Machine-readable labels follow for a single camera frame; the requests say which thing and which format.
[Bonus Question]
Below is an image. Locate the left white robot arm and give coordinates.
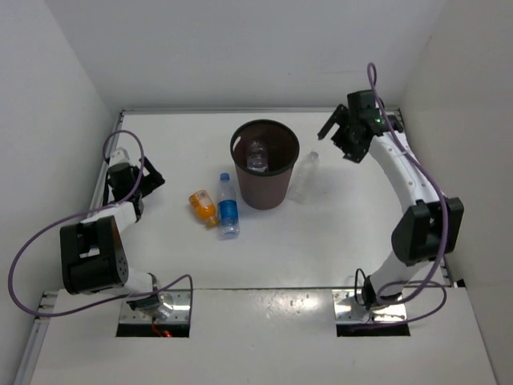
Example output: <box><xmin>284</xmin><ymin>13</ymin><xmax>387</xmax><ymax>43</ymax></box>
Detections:
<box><xmin>59</xmin><ymin>150</ymin><xmax>166</xmax><ymax>318</ymax></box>

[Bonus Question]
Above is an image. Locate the blue label water bottle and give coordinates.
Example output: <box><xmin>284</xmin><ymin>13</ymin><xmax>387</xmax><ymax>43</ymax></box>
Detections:
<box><xmin>217</xmin><ymin>172</ymin><xmax>240</xmax><ymax>239</ymax></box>

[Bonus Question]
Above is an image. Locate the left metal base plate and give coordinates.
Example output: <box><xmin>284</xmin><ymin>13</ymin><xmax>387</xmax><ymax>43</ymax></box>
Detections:
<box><xmin>119</xmin><ymin>290</ymin><xmax>191</xmax><ymax>325</ymax></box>

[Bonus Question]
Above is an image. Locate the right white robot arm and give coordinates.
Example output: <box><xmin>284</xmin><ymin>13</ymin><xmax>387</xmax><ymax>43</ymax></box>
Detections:
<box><xmin>317</xmin><ymin>90</ymin><xmax>464</xmax><ymax>310</ymax></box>

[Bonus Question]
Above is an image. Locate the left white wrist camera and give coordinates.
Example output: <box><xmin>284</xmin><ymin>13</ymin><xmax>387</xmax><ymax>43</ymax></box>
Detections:
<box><xmin>108</xmin><ymin>148</ymin><xmax>130</xmax><ymax>167</ymax></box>

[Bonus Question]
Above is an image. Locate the metal base plate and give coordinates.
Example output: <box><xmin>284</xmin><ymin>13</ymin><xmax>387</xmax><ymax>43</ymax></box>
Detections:
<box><xmin>332</xmin><ymin>290</ymin><xmax>408</xmax><ymax>324</ymax></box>
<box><xmin>119</xmin><ymin>290</ymin><xmax>191</xmax><ymax>325</ymax></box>

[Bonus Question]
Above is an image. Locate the clear plastic bottle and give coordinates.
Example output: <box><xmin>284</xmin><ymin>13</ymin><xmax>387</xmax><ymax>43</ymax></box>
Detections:
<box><xmin>287</xmin><ymin>151</ymin><xmax>320</xmax><ymax>203</ymax></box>

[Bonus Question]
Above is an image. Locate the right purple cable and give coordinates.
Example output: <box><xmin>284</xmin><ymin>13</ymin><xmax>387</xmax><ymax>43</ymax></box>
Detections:
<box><xmin>366</xmin><ymin>62</ymin><xmax>449</xmax><ymax>326</ymax></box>

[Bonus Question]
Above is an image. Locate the clear bottle white label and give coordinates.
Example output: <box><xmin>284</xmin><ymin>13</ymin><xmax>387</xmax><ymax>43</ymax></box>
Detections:
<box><xmin>246</xmin><ymin>140</ymin><xmax>268</xmax><ymax>172</ymax></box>

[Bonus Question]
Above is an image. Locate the brown plastic waste bin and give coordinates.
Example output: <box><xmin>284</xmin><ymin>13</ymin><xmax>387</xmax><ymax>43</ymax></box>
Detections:
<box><xmin>230</xmin><ymin>120</ymin><xmax>300</xmax><ymax>210</ymax></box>

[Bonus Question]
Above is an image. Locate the small orange juice bottle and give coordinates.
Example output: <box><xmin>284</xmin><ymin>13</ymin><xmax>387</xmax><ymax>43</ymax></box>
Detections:
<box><xmin>188</xmin><ymin>190</ymin><xmax>218</xmax><ymax>228</ymax></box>

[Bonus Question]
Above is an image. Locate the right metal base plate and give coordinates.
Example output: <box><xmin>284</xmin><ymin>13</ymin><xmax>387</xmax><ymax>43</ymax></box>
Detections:
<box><xmin>332</xmin><ymin>290</ymin><xmax>408</xmax><ymax>324</ymax></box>

